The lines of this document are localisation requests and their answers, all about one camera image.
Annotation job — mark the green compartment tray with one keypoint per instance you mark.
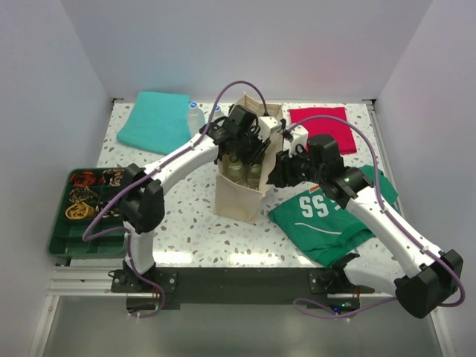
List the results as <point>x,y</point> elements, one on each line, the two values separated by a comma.
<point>66,241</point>

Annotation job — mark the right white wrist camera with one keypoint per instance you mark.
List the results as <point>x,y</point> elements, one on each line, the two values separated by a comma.
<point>295,136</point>

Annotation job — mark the yellow rubber band pile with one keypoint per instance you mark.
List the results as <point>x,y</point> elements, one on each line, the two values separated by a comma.
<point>80,210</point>

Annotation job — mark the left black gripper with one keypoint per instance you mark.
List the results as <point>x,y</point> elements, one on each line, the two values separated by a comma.
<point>259,149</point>

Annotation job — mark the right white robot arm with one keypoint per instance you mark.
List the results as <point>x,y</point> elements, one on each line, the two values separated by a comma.
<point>426,275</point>

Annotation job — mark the clear water bottle blue cap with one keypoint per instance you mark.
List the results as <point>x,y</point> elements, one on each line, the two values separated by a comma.
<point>195,118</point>

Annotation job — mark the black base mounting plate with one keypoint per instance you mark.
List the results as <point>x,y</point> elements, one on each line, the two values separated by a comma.
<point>170,288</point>

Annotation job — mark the beige canvas bag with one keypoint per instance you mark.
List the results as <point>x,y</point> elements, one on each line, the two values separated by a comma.
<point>239,201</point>

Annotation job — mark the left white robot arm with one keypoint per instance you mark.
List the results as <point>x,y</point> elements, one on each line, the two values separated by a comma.
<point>142,204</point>

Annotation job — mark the tan rubber band pile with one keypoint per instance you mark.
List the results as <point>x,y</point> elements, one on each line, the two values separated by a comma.
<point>82,194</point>

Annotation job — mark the red folded cloth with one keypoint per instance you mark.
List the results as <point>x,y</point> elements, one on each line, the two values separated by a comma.
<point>340,132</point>

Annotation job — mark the orange rubber band pile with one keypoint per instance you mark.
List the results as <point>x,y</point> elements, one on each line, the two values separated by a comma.
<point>84,179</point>

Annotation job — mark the teal folded towel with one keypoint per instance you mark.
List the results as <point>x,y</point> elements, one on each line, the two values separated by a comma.
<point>157,123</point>

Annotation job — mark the green glass bottle right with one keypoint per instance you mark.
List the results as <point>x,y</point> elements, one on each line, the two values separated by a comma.
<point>253,175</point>

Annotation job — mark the green jersey shirt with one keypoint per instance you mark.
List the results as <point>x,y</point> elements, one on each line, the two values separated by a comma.
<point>318,227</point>

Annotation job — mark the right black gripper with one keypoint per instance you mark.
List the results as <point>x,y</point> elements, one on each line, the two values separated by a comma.
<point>281,174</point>

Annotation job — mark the brown rubber band pile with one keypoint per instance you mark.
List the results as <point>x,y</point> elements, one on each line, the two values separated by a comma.
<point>112,177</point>

